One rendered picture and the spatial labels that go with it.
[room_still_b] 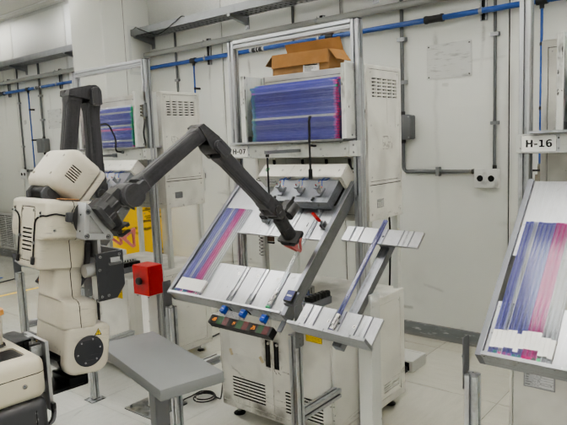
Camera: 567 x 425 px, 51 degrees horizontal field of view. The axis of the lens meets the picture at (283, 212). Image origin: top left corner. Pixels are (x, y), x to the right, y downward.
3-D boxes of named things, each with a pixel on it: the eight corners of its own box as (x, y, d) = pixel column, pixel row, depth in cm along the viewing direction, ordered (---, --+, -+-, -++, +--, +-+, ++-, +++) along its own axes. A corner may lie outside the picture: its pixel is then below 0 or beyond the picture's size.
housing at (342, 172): (353, 198, 266) (341, 176, 257) (271, 195, 297) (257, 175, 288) (360, 185, 270) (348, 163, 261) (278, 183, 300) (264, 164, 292)
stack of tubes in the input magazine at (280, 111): (337, 138, 257) (336, 75, 253) (251, 142, 289) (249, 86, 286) (353, 137, 266) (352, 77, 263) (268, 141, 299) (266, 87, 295)
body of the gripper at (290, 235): (285, 231, 250) (278, 219, 245) (305, 234, 243) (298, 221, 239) (278, 243, 246) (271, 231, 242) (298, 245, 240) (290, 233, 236)
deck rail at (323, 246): (291, 324, 231) (283, 315, 227) (287, 323, 232) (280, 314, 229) (359, 190, 266) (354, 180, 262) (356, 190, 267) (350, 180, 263)
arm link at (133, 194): (193, 117, 214) (210, 115, 206) (212, 148, 220) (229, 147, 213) (104, 192, 190) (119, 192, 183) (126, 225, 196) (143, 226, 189)
